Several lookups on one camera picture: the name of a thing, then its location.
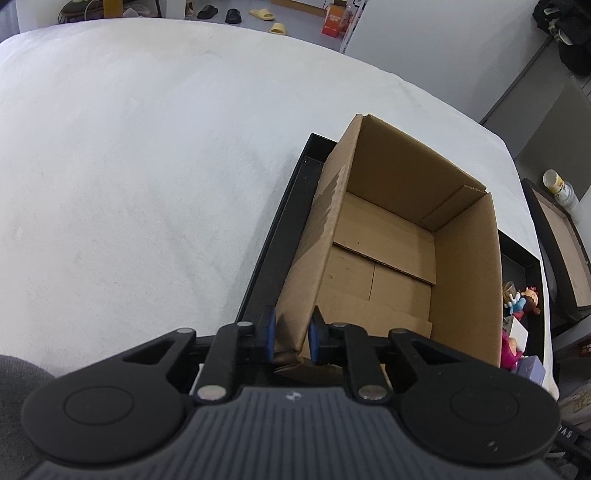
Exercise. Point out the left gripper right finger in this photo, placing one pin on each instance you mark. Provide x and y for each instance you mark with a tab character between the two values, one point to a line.
317	335

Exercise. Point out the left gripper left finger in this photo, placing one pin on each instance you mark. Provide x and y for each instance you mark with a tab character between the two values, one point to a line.
266	333

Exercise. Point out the brown cardboard box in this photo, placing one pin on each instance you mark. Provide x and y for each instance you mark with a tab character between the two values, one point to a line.
397	237

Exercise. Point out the pink bear toy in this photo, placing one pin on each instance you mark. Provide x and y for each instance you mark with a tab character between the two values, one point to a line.
510	354

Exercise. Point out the white cube block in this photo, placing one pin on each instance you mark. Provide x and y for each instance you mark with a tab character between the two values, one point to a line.
515	329

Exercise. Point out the blue smurf figurine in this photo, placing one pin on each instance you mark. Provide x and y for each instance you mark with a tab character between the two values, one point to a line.
514	303

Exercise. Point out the lavender cube box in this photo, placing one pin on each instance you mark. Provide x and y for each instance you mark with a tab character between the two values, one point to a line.
530	367

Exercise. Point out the girl doll figurine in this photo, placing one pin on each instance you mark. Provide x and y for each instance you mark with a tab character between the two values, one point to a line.
531	298

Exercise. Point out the white bed cover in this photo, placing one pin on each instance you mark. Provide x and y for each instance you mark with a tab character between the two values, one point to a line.
142	161

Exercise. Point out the black tray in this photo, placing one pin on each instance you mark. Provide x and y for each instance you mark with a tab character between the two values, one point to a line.
520	269

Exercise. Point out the black side table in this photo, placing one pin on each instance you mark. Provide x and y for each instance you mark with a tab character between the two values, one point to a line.
566	262

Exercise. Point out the white yellow bottle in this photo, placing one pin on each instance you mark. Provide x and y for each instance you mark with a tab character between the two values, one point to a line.
562	191

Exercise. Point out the yellow slipper near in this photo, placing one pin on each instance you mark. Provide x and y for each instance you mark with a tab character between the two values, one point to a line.
278	29

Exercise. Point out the yellow slipper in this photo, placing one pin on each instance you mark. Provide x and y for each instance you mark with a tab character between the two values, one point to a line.
262	14
278	29

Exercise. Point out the orange carton box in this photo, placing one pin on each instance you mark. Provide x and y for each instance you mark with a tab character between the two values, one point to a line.
335	15

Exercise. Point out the black slipper right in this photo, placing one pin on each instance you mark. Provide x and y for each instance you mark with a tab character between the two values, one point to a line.
233	17

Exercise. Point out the black slipper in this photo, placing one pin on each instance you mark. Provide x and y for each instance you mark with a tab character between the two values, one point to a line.
207	12
233	17

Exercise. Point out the yellow slipper far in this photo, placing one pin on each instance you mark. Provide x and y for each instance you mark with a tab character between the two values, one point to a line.
262	14

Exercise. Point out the black slipper left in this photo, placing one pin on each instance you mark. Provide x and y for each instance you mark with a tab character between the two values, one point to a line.
207	12

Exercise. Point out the black hanging bag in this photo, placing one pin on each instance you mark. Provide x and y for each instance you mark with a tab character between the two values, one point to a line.
568	23

